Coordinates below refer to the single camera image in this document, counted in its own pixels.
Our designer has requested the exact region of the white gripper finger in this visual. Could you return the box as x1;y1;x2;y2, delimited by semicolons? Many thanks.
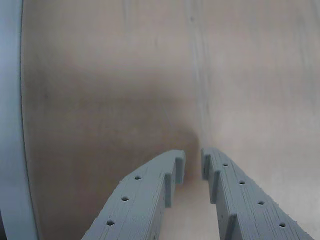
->
200;146;316;240
83;149;187;240

